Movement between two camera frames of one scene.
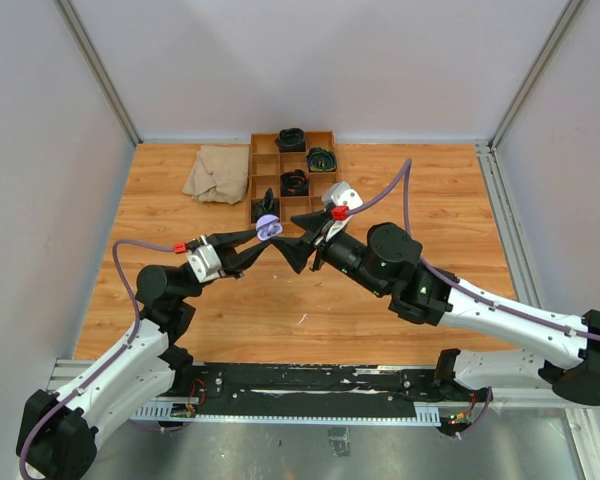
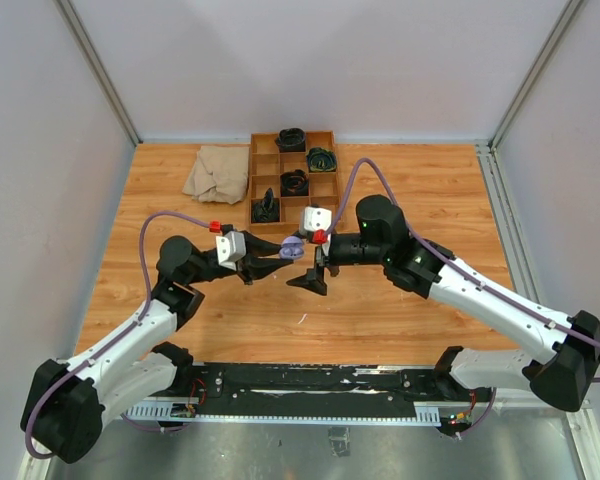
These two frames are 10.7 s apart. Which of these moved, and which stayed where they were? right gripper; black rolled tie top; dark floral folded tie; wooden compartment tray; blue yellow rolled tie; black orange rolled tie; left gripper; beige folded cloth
Moved: right gripper; left gripper
Stayed: black rolled tie top; blue yellow rolled tie; wooden compartment tray; black orange rolled tie; dark floral folded tie; beige folded cloth
